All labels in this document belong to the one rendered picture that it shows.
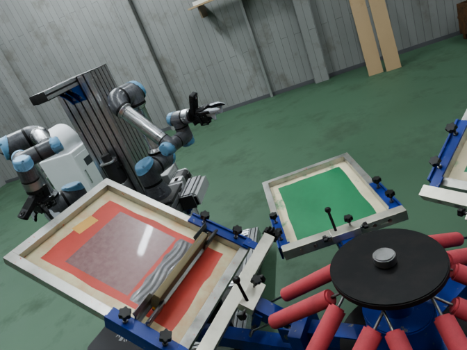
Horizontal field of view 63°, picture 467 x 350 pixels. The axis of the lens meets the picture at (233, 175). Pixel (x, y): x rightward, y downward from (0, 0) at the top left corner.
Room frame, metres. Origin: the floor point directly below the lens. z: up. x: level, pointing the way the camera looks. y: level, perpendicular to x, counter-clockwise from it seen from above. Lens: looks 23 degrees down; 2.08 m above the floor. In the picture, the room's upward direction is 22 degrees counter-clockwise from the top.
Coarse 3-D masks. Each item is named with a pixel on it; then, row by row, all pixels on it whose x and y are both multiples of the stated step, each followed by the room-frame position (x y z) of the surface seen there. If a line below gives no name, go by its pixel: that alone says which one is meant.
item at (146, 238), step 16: (112, 208) 1.67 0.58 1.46; (96, 224) 1.57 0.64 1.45; (112, 224) 1.57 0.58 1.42; (128, 224) 1.57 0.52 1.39; (144, 224) 1.57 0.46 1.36; (160, 224) 1.58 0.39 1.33; (112, 240) 1.48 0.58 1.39; (128, 240) 1.48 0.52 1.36; (144, 240) 1.48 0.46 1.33; (160, 240) 1.49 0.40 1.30; (176, 240) 1.49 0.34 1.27; (192, 240) 1.49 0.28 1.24; (144, 256) 1.40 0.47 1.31; (160, 256) 1.40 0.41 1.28; (208, 256) 1.41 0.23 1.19; (192, 272) 1.33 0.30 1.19; (208, 272) 1.33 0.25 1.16
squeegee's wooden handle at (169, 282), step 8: (200, 240) 1.37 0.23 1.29; (192, 248) 1.33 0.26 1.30; (200, 248) 1.37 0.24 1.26; (184, 256) 1.29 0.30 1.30; (192, 256) 1.31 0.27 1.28; (184, 264) 1.26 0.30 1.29; (176, 272) 1.22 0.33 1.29; (168, 280) 1.19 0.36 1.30; (176, 280) 1.22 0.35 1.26; (160, 288) 1.15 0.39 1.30; (168, 288) 1.16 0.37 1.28; (160, 296) 1.12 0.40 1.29; (152, 304) 1.15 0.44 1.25
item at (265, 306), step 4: (260, 300) 1.12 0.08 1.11; (264, 300) 1.12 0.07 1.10; (260, 304) 1.11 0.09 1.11; (264, 304) 1.11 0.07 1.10; (268, 304) 1.11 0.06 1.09; (272, 304) 1.11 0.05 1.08; (256, 308) 1.09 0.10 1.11; (260, 308) 1.09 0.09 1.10; (264, 308) 1.09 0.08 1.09; (268, 308) 1.09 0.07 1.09; (272, 308) 1.09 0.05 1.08; (276, 308) 1.09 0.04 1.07; (280, 308) 1.09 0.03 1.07; (256, 312) 1.09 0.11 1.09; (260, 312) 1.08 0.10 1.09; (264, 312) 1.07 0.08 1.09; (268, 312) 1.07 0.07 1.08; (272, 312) 1.07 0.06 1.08; (252, 316) 1.10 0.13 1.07; (264, 316) 1.07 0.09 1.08; (268, 316) 1.06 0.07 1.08; (264, 320) 1.08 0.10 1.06
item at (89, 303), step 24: (96, 192) 1.72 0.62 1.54; (120, 192) 1.74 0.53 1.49; (72, 216) 1.60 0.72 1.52; (168, 216) 1.61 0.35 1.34; (216, 240) 1.49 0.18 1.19; (24, 264) 1.32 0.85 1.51; (240, 264) 1.35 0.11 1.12; (48, 288) 1.26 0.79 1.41; (72, 288) 1.22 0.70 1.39; (216, 288) 1.22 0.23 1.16; (96, 312) 1.14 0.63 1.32; (192, 336) 1.04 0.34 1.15
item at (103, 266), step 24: (72, 240) 1.48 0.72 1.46; (96, 240) 1.48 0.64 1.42; (72, 264) 1.36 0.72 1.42; (96, 264) 1.36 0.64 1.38; (120, 264) 1.36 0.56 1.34; (144, 264) 1.36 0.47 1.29; (96, 288) 1.26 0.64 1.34; (120, 288) 1.26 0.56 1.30; (192, 288) 1.25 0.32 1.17; (168, 312) 1.16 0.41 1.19
